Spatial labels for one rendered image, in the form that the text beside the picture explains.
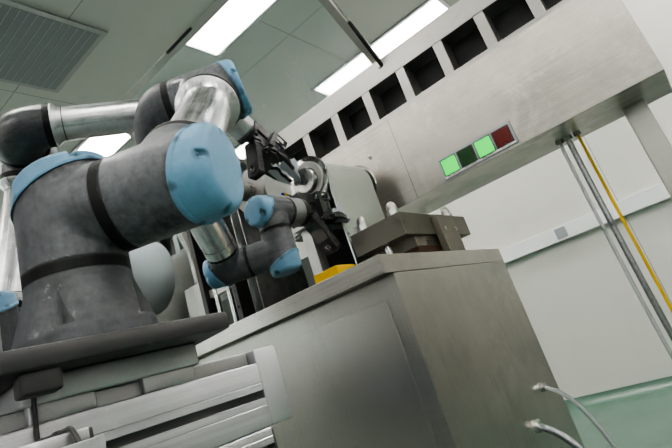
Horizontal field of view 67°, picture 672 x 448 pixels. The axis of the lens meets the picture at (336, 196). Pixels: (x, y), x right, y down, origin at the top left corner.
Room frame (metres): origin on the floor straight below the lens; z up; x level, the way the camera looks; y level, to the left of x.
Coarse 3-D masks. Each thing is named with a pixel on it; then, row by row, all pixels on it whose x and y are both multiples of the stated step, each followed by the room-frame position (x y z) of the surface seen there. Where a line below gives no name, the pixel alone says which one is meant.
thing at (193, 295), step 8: (184, 232) 1.87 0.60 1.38; (184, 240) 1.88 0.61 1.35; (184, 248) 1.90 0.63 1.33; (192, 264) 1.89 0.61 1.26; (192, 272) 1.89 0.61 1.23; (192, 288) 1.87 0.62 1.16; (192, 296) 1.87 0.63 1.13; (200, 296) 1.85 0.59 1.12; (192, 304) 1.88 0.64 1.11; (200, 304) 1.85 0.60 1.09; (192, 312) 1.89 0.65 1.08; (200, 312) 1.86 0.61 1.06
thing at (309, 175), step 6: (306, 168) 1.39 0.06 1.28; (300, 174) 1.41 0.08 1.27; (306, 174) 1.39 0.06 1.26; (312, 174) 1.38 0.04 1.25; (306, 180) 1.40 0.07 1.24; (312, 180) 1.39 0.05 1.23; (300, 186) 1.41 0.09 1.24; (306, 186) 1.40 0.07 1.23; (312, 186) 1.39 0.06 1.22; (306, 192) 1.41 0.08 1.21
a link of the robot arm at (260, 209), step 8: (248, 200) 1.12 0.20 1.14; (256, 200) 1.10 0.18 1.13; (264, 200) 1.10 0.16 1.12; (272, 200) 1.12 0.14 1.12; (280, 200) 1.15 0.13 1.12; (288, 200) 1.17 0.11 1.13; (248, 208) 1.12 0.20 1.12; (256, 208) 1.11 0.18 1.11; (264, 208) 1.10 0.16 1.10; (272, 208) 1.11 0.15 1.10; (280, 208) 1.14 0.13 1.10; (288, 208) 1.16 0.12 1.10; (248, 216) 1.12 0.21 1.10; (256, 216) 1.11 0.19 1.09; (264, 216) 1.10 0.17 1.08; (272, 216) 1.12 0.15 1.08; (280, 216) 1.13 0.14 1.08; (288, 216) 1.17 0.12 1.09; (256, 224) 1.12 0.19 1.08; (264, 224) 1.12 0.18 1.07; (272, 224) 1.12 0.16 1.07
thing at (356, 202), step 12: (336, 192) 1.41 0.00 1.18; (348, 192) 1.46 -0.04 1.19; (360, 192) 1.51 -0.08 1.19; (372, 192) 1.57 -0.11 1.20; (348, 204) 1.44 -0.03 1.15; (360, 204) 1.49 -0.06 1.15; (372, 204) 1.55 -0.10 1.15; (372, 216) 1.53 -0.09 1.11; (348, 228) 1.40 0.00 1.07; (348, 240) 1.39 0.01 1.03
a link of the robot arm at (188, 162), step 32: (224, 64) 0.82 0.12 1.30; (192, 96) 0.73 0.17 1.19; (224, 96) 0.79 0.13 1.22; (160, 128) 0.56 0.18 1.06; (192, 128) 0.52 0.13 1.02; (224, 128) 0.72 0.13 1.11; (128, 160) 0.51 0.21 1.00; (160, 160) 0.51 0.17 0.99; (192, 160) 0.51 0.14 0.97; (224, 160) 0.56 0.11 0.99; (128, 192) 0.51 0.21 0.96; (160, 192) 0.51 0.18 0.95; (192, 192) 0.52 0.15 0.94; (224, 192) 0.54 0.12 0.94; (128, 224) 0.53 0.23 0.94; (160, 224) 0.54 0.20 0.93; (192, 224) 0.56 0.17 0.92
